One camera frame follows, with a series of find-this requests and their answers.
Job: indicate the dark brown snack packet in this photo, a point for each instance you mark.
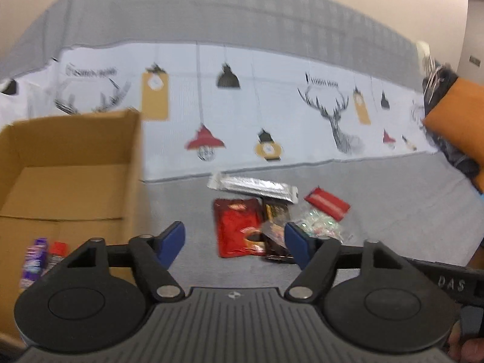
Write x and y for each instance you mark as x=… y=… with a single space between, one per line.
x=275 y=227

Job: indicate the brown cardboard box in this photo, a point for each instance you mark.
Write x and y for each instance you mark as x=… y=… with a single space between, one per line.
x=72 y=181

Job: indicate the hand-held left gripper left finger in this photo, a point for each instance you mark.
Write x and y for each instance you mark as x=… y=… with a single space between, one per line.
x=173 y=242

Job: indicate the clear bag of candies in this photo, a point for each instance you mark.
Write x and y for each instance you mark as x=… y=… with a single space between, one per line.
x=321 y=225

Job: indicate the person's right hand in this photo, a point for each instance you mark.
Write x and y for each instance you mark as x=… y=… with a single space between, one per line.
x=472 y=351

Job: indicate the flat red snack packet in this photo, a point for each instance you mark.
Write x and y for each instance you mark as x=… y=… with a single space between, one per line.
x=327 y=202

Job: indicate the wall switch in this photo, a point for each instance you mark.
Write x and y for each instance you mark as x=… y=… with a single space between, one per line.
x=475 y=60

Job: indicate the white printed blanket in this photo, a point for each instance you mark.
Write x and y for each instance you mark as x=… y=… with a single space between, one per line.
x=257 y=98

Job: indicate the orange pillow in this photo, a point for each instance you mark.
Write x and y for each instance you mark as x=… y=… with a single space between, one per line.
x=459 y=121

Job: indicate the purple snack packet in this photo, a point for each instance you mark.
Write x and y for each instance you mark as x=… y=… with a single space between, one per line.
x=34 y=261

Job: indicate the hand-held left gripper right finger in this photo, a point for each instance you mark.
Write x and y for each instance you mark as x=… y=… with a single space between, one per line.
x=298 y=245

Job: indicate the silver foil snack packet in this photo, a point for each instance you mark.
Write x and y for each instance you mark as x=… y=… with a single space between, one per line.
x=252 y=187

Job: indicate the large red snack packet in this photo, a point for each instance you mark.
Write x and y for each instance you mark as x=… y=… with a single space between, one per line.
x=238 y=227

